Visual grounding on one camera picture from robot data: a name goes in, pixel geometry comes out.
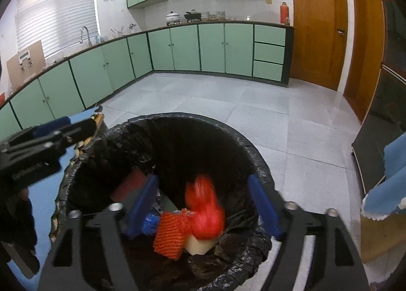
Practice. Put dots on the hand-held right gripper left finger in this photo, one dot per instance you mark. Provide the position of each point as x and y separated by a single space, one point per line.
142 205

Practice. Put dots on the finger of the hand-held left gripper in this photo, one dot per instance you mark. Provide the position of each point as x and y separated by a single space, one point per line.
50 127
79 131

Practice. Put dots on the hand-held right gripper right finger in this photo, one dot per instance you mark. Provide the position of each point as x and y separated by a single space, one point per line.
265 205

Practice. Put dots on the blue plastic bag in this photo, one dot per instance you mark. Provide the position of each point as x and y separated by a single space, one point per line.
151 224

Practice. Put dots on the orange foam net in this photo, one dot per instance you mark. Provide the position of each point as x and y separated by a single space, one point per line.
169 234

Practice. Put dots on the red mesh bag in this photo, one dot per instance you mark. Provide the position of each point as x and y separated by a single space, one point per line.
206 218

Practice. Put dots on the yellow sponge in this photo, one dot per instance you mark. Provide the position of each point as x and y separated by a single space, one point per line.
198 245

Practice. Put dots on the trash bin with black bag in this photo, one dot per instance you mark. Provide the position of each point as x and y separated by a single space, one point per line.
190 145

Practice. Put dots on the red cardboard piece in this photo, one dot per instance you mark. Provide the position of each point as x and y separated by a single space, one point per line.
130 183

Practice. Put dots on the brown cardboard sheet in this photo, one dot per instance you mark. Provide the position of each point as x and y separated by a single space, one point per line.
19 72

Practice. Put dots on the metal faucet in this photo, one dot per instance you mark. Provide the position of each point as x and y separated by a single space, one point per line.
85 34

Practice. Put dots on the white window blind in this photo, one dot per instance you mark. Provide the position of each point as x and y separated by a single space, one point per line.
57 12

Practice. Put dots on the wooden side table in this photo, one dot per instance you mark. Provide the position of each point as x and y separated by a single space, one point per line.
380 237

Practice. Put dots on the blue scalloped cloth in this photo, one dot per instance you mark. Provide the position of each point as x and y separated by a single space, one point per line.
387 189

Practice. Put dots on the white cooking pot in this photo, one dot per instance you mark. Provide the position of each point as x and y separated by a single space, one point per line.
173 18

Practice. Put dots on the green lower kitchen cabinets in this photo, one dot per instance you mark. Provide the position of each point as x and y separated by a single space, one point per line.
209 47

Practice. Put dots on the black wok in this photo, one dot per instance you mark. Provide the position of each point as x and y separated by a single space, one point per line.
193 16

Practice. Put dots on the row of glass jars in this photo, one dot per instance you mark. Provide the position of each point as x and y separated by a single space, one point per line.
214 16

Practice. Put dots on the wooden door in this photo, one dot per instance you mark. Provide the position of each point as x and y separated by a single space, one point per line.
368 50
317 24

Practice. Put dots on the red thermos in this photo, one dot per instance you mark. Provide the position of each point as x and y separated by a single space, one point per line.
283 13

